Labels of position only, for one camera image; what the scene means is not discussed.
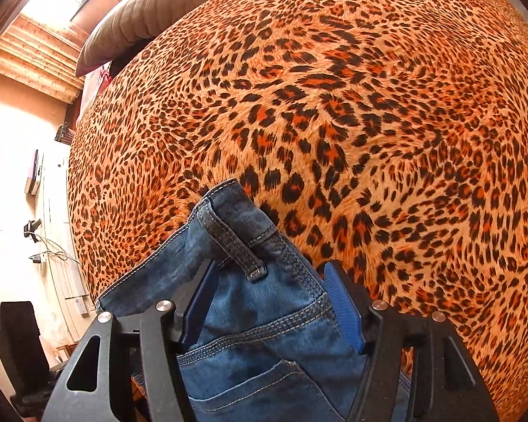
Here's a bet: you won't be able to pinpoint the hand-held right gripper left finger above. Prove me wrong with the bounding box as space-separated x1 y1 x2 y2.
42 258 217 422

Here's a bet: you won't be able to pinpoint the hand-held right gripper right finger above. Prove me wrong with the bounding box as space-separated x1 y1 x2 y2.
322 260 500 422

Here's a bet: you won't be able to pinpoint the blue denim pants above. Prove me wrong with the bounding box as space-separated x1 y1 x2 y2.
95 178 412 422

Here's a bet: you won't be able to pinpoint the white slatted panel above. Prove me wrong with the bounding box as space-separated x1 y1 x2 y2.
39 154 95 317

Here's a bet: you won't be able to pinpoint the black chair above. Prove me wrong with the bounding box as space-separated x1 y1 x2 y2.
0 301 71 420

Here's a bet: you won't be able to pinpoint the black charger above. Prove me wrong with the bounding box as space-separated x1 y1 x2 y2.
23 219 42 243

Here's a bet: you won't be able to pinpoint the leopard print blanket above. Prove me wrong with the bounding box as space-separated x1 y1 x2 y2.
66 0 528 422

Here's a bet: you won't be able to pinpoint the patterned curtain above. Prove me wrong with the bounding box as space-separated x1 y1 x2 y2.
0 13 85 103

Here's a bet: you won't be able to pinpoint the ribbed bed quilt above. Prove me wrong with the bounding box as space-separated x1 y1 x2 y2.
75 0 274 77

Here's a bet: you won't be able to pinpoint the thin dark cable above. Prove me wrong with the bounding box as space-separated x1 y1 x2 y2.
29 237 81 267

